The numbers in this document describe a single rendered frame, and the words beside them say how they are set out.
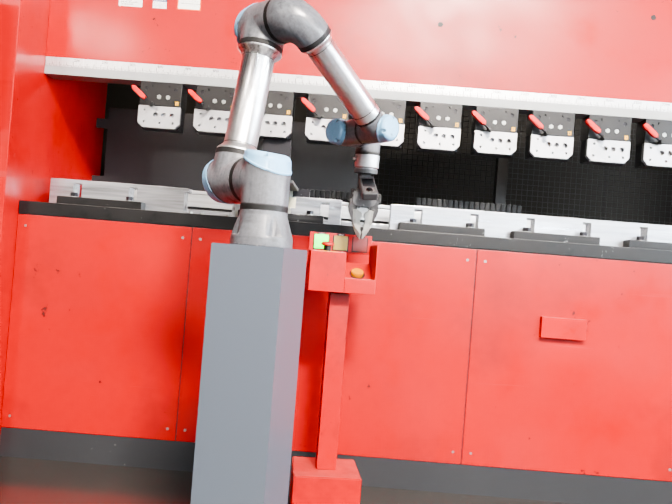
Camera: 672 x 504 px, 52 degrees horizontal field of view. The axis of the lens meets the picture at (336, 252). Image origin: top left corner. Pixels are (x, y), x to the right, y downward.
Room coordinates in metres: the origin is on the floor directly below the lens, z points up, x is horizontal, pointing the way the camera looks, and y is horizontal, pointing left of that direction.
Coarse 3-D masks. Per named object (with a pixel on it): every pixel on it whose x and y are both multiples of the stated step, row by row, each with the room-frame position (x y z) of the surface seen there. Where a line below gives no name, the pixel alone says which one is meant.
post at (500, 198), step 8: (496, 160) 3.24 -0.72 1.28; (504, 160) 3.21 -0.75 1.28; (496, 168) 3.23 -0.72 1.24; (504, 168) 3.21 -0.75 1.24; (496, 176) 3.22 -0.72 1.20; (504, 176) 3.21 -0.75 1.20; (496, 184) 3.21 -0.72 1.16; (504, 184) 3.21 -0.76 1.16; (496, 192) 3.21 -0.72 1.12; (504, 192) 3.21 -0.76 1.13; (496, 200) 3.21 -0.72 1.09; (504, 200) 3.21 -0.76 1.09
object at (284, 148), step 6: (264, 138) 2.49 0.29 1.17; (270, 138) 2.49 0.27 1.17; (264, 144) 2.49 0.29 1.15; (270, 144) 2.49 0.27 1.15; (276, 144) 2.49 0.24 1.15; (282, 144) 2.49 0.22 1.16; (288, 144) 2.49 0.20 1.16; (264, 150) 2.49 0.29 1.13; (270, 150) 2.49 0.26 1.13; (276, 150) 2.49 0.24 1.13; (282, 150) 2.49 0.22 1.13; (288, 150) 2.49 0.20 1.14; (288, 156) 2.49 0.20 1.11
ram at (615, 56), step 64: (64, 0) 2.47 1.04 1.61; (256, 0) 2.46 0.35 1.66; (320, 0) 2.46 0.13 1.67; (384, 0) 2.46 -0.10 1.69; (448, 0) 2.45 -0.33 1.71; (512, 0) 2.45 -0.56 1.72; (576, 0) 2.45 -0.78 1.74; (640, 0) 2.44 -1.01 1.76; (192, 64) 2.46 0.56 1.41; (384, 64) 2.46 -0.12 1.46; (448, 64) 2.45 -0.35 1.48; (512, 64) 2.45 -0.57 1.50; (576, 64) 2.45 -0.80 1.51; (640, 64) 2.44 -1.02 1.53
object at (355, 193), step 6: (354, 168) 2.11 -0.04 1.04; (360, 168) 2.08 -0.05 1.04; (360, 174) 2.13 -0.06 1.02; (366, 174) 2.10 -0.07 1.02; (354, 192) 2.09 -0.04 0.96; (360, 192) 2.09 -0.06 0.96; (354, 198) 2.09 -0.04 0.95; (360, 198) 2.09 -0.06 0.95; (360, 204) 2.09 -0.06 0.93; (366, 204) 2.09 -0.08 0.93; (372, 204) 2.09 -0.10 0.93
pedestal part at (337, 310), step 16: (336, 304) 2.10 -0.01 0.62; (336, 320) 2.10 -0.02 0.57; (336, 336) 2.10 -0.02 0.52; (336, 352) 2.10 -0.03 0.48; (336, 368) 2.10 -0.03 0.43; (336, 384) 2.10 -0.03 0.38; (320, 400) 2.14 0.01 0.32; (336, 400) 2.10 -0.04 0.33; (320, 416) 2.10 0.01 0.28; (336, 416) 2.10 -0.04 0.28; (320, 432) 2.10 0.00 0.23; (336, 432) 2.10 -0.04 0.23; (320, 448) 2.10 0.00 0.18; (336, 448) 2.10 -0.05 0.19; (320, 464) 2.10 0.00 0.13
